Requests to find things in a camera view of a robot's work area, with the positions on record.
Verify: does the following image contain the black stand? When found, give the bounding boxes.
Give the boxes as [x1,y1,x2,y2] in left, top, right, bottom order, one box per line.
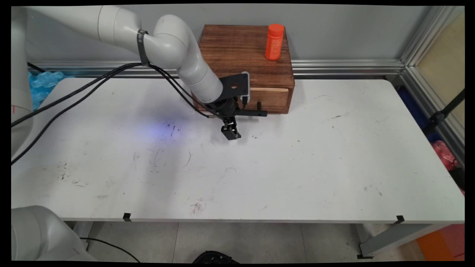
[422,89,465,136]

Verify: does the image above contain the grey table leg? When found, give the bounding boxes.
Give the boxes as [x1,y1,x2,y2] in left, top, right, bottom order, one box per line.
[356,222,452,259]
[72,221,94,242]

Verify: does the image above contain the aluminium corner post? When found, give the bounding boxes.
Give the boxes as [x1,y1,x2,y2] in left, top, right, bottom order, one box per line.
[400,6,465,68]

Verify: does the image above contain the dark blue object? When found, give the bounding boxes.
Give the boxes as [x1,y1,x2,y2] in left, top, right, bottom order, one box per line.
[394,86,443,144]

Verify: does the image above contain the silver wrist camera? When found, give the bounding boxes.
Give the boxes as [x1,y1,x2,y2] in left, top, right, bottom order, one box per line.
[240,71,250,103]

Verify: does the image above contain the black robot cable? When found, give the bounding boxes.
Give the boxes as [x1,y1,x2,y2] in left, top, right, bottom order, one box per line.
[11,63,225,165]
[11,62,223,128]

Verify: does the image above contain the orange box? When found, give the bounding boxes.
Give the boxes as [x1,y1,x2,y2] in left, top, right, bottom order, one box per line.
[416,223,465,261]

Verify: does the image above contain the aluminium side rail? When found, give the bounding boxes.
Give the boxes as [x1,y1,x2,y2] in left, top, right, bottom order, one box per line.
[386,66,465,167]

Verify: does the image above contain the dark wooden cabinet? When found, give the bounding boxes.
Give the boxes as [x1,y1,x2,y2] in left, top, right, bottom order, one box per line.
[193,24,296,115]

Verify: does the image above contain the orange plastic bottle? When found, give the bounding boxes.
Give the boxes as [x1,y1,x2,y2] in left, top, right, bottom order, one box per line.
[265,24,285,61]

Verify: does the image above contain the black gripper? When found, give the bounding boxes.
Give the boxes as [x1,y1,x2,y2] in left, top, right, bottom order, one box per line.
[213,97,242,141]

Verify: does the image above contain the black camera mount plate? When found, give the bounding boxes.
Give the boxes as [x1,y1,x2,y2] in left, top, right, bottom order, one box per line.
[218,73,249,103]

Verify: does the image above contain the black round floor object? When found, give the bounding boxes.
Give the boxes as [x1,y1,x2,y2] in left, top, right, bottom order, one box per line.
[192,250,240,264]

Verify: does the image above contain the aluminium rail along wall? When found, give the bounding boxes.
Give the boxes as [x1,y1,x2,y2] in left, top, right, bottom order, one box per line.
[28,59,406,79]

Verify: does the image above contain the blue plastic bag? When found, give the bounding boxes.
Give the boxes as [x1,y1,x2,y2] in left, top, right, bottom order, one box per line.
[29,71,66,111]

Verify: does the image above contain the red plastic bag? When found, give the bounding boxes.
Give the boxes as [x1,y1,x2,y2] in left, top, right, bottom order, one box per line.
[432,140,459,171]

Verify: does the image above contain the black strap on arm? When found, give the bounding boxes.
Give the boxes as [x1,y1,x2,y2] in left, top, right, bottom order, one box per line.
[136,29,150,67]

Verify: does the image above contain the black floor cable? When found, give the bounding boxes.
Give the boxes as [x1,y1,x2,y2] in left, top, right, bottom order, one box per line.
[79,237,142,263]

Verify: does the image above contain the black drawer handle bar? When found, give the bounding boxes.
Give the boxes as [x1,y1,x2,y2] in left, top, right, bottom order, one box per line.
[237,102,268,118]

